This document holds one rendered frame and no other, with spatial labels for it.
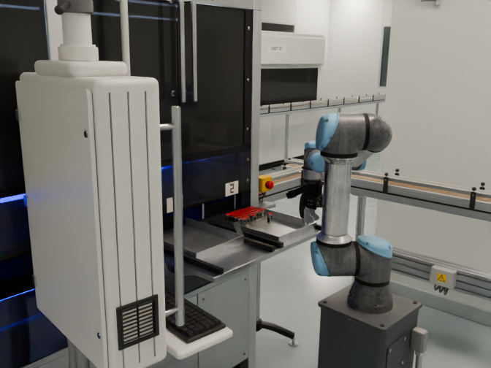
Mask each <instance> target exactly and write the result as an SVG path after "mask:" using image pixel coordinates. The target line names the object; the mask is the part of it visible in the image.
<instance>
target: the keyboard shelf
mask: <svg viewBox="0 0 491 368"><path fill-rule="evenodd" d="M232 336H233V333H232V330H231V329H229V328H227V327H225V328H224V329H221V330H219V331H216V332H214V333H212V334H209V335H208V336H205V337H203V338H200V339H198V340H195V341H193V342H190V343H187V342H185V341H184V340H182V339H181V338H179V336H177V335H176V334H174V333H173V332H171V331H170V330H169V329H167V328H166V344H167V352H169V353H170V354H171V355H173V356H174V357H175V358H176V359H184V358H186V357H188V356H191V355H193V354H195V353H197V352H200V351H201V350H204V349H206V348H209V347H210V346H212V345H215V344H217V343H219V342H222V341H224V340H226V339H229V338H230V337H232Z"/></svg>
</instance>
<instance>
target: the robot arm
mask: <svg viewBox="0 0 491 368"><path fill-rule="evenodd" d="M391 140H392V129H391V127H390V125H389V124H388V123H387V121H386V120H385V119H383V118H382V117H381V116H379V115H376V114H373V113H339V112H335V113H326V114H323V115H322V116H321V118H320V120H319V123H318V126H317V130H316V141H310V142H306V143H305V147H304V161H303V175H302V177H303V182H304V183H307V185H304V186H302V187H299V188H297V189H295V190H290V191H288V193H286V196H287V199H293V198H294V197H297V196H298V195H300V194H302V195H301V197H300V206H299V211H300V217H301V219H302V222H303V224H304V226H307V225H308V224H310V222H314V221H317V220H318V219H319V216H318V215H317V214H316V213H315V210H316V208H319V207H320V208H322V217H321V231H320V232H319V233H318V234H317V235H316V241H313V242H311V259H312V264H313V269H314V271H315V273H316V274H317V275H318V276H325V277H341V276H354V282H353V284H352V286H351V289H350V291H349V294H348V303H349V305H350V306H352V307H353V308H354V309H356V310H359V311H362V312H365V313H386V312H388V311H390V310H391V309H392V308H393V301H394V300H393V297H392V292H391V288H390V285H389V281H390V273H391V264H392V245H391V244H390V243H389V242H388V241H387V240H385V239H383V238H380V237H376V236H373V235H366V234H363V235H359V236H358V237H357V241H352V238H351V236H350V235H349V234H348V223H349V201H350V190H351V171H358V170H363V169H365V167H366V163H367V159H368V158H370V157H371V156H372V155H373V154H374V153H379V152H381V151H382V150H384V149H385V148H387V147H388V145H389V144H390V142H391ZM322 172H324V181H322V180H321V173H322ZM322 185H324V188H323V193H322ZM305 207H306V208H305Z"/></svg>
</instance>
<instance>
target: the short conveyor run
mask: <svg viewBox="0 0 491 368"><path fill-rule="evenodd" d="M283 165H284V167H283V170H282V171H279V172H273V173H271V174H268V176H271V177H272V181H273V183H274V186H273V188H272V189H271V190H270V191H266V192H263V193H262V192H259V194H263V201H266V202H274V201H277V200H279V199H283V198H286V197H287V196H286V193H288V191H290V190H295V189H297V188H299V187H302V186H304V185H307V183H304V182H303V177H302V175H303V165H302V166H297V167H294V168H291V169H287V168H286V163H283ZM287 172H288V173H287ZM276 175H277V176H276ZM274 176H275V177H274Z"/></svg>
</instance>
